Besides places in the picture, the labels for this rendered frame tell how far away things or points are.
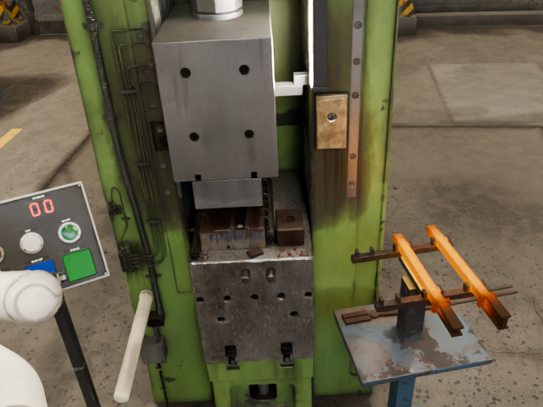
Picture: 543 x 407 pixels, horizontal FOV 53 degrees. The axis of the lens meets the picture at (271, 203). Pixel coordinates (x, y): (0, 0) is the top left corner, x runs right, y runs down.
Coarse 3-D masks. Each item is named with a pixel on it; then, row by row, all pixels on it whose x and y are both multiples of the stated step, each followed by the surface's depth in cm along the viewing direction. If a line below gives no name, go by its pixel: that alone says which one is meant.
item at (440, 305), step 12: (396, 240) 163; (408, 252) 158; (408, 264) 156; (420, 264) 153; (420, 276) 149; (432, 288) 144; (432, 300) 140; (444, 300) 140; (432, 312) 141; (444, 312) 136; (444, 324) 136; (456, 324) 133; (456, 336) 133
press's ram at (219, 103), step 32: (256, 0) 168; (160, 32) 141; (192, 32) 140; (224, 32) 139; (256, 32) 137; (160, 64) 136; (192, 64) 137; (224, 64) 137; (256, 64) 137; (160, 96) 141; (192, 96) 141; (224, 96) 141; (256, 96) 142; (192, 128) 146; (224, 128) 146; (256, 128) 147; (192, 160) 151; (224, 160) 152; (256, 160) 152
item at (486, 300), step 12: (432, 228) 168; (444, 240) 162; (444, 252) 159; (456, 252) 157; (456, 264) 153; (468, 276) 148; (480, 288) 144; (480, 300) 140; (492, 300) 138; (492, 312) 138; (504, 312) 135; (504, 324) 135
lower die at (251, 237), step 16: (208, 208) 177; (224, 208) 175; (256, 208) 173; (208, 224) 169; (224, 224) 167; (256, 224) 166; (208, 240) 166; (224, 240) 166; (240, 240) 167; (256, 240) 167
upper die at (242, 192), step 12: (216, 180) 155; (228, 180) 155; (240, 180) 155; (252, 180) 155; (204, 192) 157; (216, 192) 157; (228, 192) 157; (240, 192) 157; (252, 192) 157; (204, 204) 159; (216, 204) 159; (228, 204) 160; (240, 204) 160; (252, 204) 160
